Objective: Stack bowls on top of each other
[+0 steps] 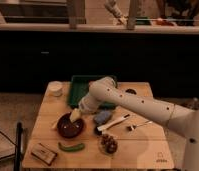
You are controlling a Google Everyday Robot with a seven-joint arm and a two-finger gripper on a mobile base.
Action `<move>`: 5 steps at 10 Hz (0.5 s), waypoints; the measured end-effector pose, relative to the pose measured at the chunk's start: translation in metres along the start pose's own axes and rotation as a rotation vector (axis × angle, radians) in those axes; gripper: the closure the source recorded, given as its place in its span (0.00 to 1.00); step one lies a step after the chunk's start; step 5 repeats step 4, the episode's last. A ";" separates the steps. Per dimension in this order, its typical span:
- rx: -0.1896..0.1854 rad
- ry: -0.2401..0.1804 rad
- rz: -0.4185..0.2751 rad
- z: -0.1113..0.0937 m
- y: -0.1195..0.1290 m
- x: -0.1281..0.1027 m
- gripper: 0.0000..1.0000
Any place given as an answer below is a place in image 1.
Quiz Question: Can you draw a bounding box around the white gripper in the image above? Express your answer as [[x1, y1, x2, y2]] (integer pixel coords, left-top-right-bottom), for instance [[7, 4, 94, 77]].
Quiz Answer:
[[69, 93, 101, 122]]

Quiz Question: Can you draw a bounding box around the dark red bowl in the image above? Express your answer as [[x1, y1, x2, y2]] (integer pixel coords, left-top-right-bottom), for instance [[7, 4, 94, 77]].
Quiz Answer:
[[57, 113, 85, 138]]

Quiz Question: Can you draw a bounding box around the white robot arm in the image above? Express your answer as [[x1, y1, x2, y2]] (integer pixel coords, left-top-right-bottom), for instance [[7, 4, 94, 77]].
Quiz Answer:
[[78, 76, 199, 171]]

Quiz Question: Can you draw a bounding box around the green tray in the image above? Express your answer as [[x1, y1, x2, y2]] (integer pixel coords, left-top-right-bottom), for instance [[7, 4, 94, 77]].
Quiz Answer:
[[67, 74, 118, 110]]

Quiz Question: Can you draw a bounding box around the blue-grey cloth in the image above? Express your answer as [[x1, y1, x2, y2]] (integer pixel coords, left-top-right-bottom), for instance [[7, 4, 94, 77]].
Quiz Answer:
[[93, 110, 112, 125]]

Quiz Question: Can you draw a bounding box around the white spatula black tip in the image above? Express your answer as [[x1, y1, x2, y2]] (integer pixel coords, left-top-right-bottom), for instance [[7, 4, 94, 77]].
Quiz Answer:
[[97, 114, 130, 131]]

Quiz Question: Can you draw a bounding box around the small white bowl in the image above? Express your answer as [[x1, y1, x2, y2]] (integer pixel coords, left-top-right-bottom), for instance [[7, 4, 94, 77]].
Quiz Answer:
[[48, 81, 63, 97]]

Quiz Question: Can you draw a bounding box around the green chili pepper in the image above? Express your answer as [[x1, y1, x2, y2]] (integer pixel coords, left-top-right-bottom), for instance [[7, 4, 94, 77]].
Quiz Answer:
[[58, 142, 85, 152]]

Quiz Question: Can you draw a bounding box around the wooden block box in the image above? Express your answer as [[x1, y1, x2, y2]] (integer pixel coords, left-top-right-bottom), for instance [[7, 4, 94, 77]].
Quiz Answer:
[[31, 143, 58, 166]]

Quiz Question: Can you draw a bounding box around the metal fork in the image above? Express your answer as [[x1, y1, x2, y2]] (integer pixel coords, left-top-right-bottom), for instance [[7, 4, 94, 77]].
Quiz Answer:
[[126, 121, 153, 131]]

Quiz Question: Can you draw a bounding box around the black chair frame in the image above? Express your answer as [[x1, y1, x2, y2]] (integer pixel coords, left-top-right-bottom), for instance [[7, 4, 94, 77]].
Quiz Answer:
[[13, 122, 27, 171]]

